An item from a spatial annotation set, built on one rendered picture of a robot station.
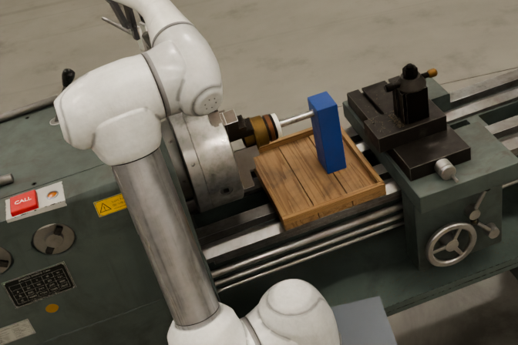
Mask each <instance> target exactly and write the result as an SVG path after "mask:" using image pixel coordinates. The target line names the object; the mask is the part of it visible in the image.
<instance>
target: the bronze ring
mask: <svg viewBox="0 0 518 345"><path fill-rule="evenodd" d="M248 118H249V117H248ZM249 119H250V121H251V124H252V126H253V128H254V134H253V135H251V136H248V137H245V138H243V139H242V141H243V143H244V145H245V147H249V146H253V145H257V148H258V149H260V147H262V146H266V145H268V144H269V143H270V141H272V142H273V141H275V140H276V139H278V130H277V127H276V125H275V122H274V119H273V117H272V116H271V114H266V115H263V116H262V117H261V116H255V117H252V118H249Z"/></svg>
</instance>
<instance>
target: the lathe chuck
mask: <svg viewBox="0 0 518 345"><path fill-rule="evenodd" d="M207 115H209V114H207ZM207 115H205V116H188V115H186V114H184V112H182V116H183V119H184V121H185V123H186V126H187V129H188V132H189V134H190V138H191V140H192V143H193V146H194V148H195V151H196V154H197V158H198V160H199V163H200V167H201V169H202V172H203V176H204V179H205V182H206V184H207V189H208V192H209V195H210V200H211V204H212V209H213V208H216V207H218V206H222V205H224V204H227V203H231V202H233V201H235V200H238V199H242V198H243V197H244V188H243V184H242V181H241V175H240V172H239V169H238V166H237V161H236V159H235V155H234V151H233V149H232V146H231V144H230V140H229V137H228V134H227V131H226V129H225V126H224V123H223V122H222V123H220V124H219V126H218V127H215V128H214V126H211V125H210V121H209V119H208V117H207ZM226 186H230V187H232V191H231V192H230V193H228V194H227V195H222V194H221V193H220V191H221V190H222V189H223V188H224V187H226Z"/></svg>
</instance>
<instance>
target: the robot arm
mask: <svg viewBox="0 0 518 345"><path fill-rule="evenodd" d="M106 1H107V2H108V3H109V4H110V6H111V8H112V9H113V11H114V13H115V15H116V17H117V18H118V20H119V22H120V24H121V26H122V27H124V28H127V29H131V32H132V35H133V38H134V39H135V40H137V41H138V44H139V47H140V50H141V51H144V53H141V54H139V55H135V56H130V57H126V58H123V59H119V60H116V61H115V62H111V63H109V64H106V65H103V66H101V67H99V68H97V69H94V70H92V71H90V72H87V73H86V74H85V75H82V76H81V77H79V78H78V79H77V80H75V81H74V82H72V83H71V84H70V85H68V86H67V87H66V88H65V89H64V90H63V91H62V93H61V94H60V95H59V96H58V97H57V98H56V100H55V101H54V106H55V110H56V114H57V116H58V120H59V124H60V127H61V130H62V134H63V137H64V140H65V141H66V142H67V143H68V144H70V145H71V146H73V147H75V148H77V149H82V150H85V149H92V151H93V152H94V153H95V154H96V155H97V156H98V157H99V159H100V160H101V161H103V162H104V163H105V164H106V165H108V166H112V167H111V169H112V171H113V174H114V176H115V178H116V181H117V183H118V186H119V189H120V191H121V193H122V195H123V198H124V201H125V203H126V206H127V209H128V210H129V214H130V215H131V218H132V220H133V223H134V226H135V227H136V231H137V233H138V234H139V235H140V239H141V241H142V243H143V246H144V249H145V251H146V254H147V256H148V258H149V261H150V264H151V266H152V268H153V271H154V273H155V275H156V278H157V281H158V283H159V285H160V289H161V290H162V293H163V296H164V298H165V301H166V303H167V306H168V307H169V310H170V313H171V315H172V318H173V321H172V323H171V325H170V328H169V331H168V334H167V340H168V345H341V334H340V333H339V332H338V327H337V323H336V320H335V316H334V314H333V311H332V309H331V307H330V306H329V305H328V303H327V301H326V300H325V298H324V297H323V296H322V295H321V294H320V292H319V291H318V290H317V289H316V288H315V287H314V286H313V285H311V284H310V283H308V282H306V281H304V280H299V279H289V280H282V281H281V282H278V283H276V284H274V285H273V286H272V287H271V288H270V289H269V290H268V291H267V292H266V293H265V294H264V295H263V296H262V297H261V299H260V302H259V304H258V305H256V307H255V308H254V309H253V310H252V311H251V312H249V313H248V314H247V315H246V316H245V317H242V318H240V319H239V318H238V317H237V315H236V313H235V312H234V310H233V309H232V308H230V307H229V306H227V305H225V304H223V303H220V302H218V300H217V296H216V294H215V292H214V288H213V286H212V284H211V281H210V278H209V276H208V274H207V270H206V268H205V265H204V262H203V260H202V258H201V255H200V252H199V250H198V247H197V244H196V242H195V239H194V237H193V234H192V231H191V229H190V226H189V223H188V221H187V218H186V215H185V213H184V211H183V207H182V205H181V203H180V199H179V197H178V195H177V191H176V189H175V187H174V184H173V181H172V179H171V177H170V173H169V171H168V168H167V165H166V163H165V161H164V158H163V155H162V152H161V150H160V143H161V139H162V132H161V123H160V120H161V119H164V118H166V117H168V116H172V115H175V114H178V113H181V112H184V114H186V115H188V116H205V115H207V114H210V113H212V112H213V111H215V110H216V109H217V108H218V107H219V106H220V104H221V102H222V99H223V85H222V79H221V74H220V67H219V64H218V62H217V59H216V57H215V55H214V53H213V51H212V49H211V47H210V46H209V44H208V42H207V40H206V39H205V38H204V37H203V36H202V35H201V34H200V33H199V31H198V30H197V29H196V27H195V26H194V25H193V24H192V23H191V22H190V21H189V20H188V19H187V18H186V17H185V16H184V15H183V14H182V13H181V12H180V11H179V10H178V9H177V8H176V6H175V5H174V4H173V3H172V2H171V1H170V0H106ZM117 2H118V3H120V4H123V7H124V11H125V13H126V17H125V15H124V14H123V12H122V10H121V8H120V6H119V5H118V3H117ZM133 9H134V10H135V11H137V12H138V14H139V16H140V19H141V21H142V22H139V24H140V26H138V25H137V24H136V20H135V16H134V13H133ZM146 31H148V34H149V37H150V44H151V47H152V48H151V49H150V50H147V47H148V48H149V46H148V45H147V43H145V41H144V39H143V37H142V34H143V33H144V32H146Z"/></svg>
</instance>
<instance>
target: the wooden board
mask: <svg viewBox="0 0 518 345"><path fill-rule="evenodd" d="M340 126H341V125H340ZM341 135H342V141H343V146H344V151H345V161H346V168H345V169H341V170H338V171H336V172H333V173H330V174H327V172H326V171H325V169H324V167H323V166H322V164H321V163H320V162H319V160H318V155H317V150H316V145H315V138H314V133H313V129H312V127H310V128H307V129H304V130H301V131H299V132H295V133H292V134H290V135H287V136H283V137H281V138H278V139H276V140H275V141H273V142H272V141H270V143H269V144H268V145H266V146H262V147H260V149H259V150H258V151H259V153H260V155H259V156H256V157H253V158H254V162H255V165H256V167H257V168H256V169H254V172H255V174H256V176H257V177H258V179H259V181H260V183H261V185H262V187H263V189H264V191H265V192H266V194H267V197H268V199H269V200H270V202H271V204H272V206H273V207H274V210H275V212H276V214H277V216H278V218H279V219H280V221H281V223H282V225H283V227H284V229H285V230H288V229H292V228H295V227H297V226H300V225H303V224H305V223H309V222H311V221H314V220H316V219H319V218H322V217H325V216H328V215H331V214H333V213H336V212H339V211H342V210H343V209H347V208H350V207H352V205H353V206H356V205H358V204H361V203H364V202H367V201H369V200H371V199H375V198H378V197H380V196H384V195H386V189H385V183H384V182H383V180H382V179H381V177H380V176H379V175H378V173H377V172H376V171H375V170H374V169H373V167H372V166H371V164H370V163H369V162H368V160H367V159H366V158H365V157H364V155H363V154H362V153H361V151H360V150H359V149H358V147H357V146H356V145H355V144H354V142H353V141H352V139H351V138H350V137H349V136H348V134H347V133H346V131H345V130H344V129H343V128H342V127H341ZM318 217H319V218H318Z"/></svg>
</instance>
